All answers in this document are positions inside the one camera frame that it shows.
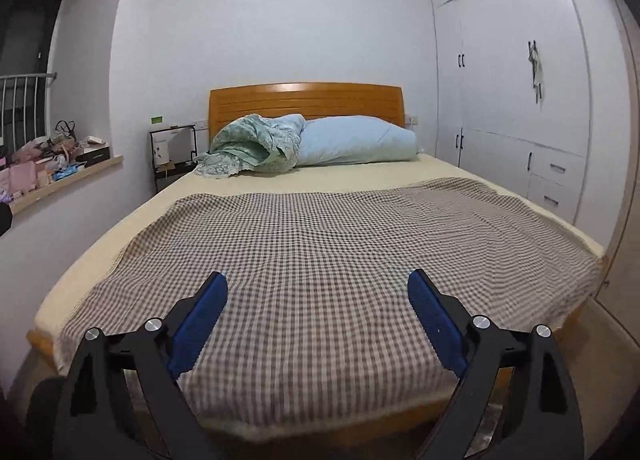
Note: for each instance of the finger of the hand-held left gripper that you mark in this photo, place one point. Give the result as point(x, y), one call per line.
point(5, 219)

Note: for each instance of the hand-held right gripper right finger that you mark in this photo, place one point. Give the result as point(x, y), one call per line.
point(440, 325)

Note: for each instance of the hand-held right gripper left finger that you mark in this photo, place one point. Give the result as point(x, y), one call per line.
point(197, 330)

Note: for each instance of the bin with floral bag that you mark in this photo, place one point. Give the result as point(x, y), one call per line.
point(487, 420)

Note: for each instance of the pink pouch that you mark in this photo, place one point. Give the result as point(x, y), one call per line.
point(24, 176)

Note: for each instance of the blue tissue pack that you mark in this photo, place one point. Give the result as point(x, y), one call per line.
point(66, 173)

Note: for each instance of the beige handbag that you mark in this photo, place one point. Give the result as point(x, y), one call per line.
point(65, 131)

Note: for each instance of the black flat box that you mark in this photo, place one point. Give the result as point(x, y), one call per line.
point(92, 156)

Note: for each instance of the pale yellow bed sheet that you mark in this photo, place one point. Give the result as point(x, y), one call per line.
point(125, 220)

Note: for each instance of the brown checkered lace-edged blanket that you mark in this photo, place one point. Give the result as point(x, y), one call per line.
point(325, 265)

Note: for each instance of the metal window railing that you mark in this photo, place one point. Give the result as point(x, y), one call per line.
point(25, 76)

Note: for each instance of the white cylindrical device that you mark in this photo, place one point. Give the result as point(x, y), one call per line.
point(160, 152)

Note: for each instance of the person's left leg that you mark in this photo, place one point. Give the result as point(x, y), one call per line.
point(42, 415)

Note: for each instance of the dark framed window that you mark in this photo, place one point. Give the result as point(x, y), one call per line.
point(30, 35)

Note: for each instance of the black metal bedside rack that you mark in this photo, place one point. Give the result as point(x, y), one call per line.
point(170, 129)

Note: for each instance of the green floral quilt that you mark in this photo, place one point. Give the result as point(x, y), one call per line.
point(245, 145)

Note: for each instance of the beige room door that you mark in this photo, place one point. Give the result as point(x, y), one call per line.
point(620, 240)

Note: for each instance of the light blue pillow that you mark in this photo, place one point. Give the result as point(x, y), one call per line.
point(355, 142)

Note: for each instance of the white wardrobe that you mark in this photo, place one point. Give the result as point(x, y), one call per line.
point(500, 65)

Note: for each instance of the wooden bed frame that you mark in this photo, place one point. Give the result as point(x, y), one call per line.
point(300, 100)

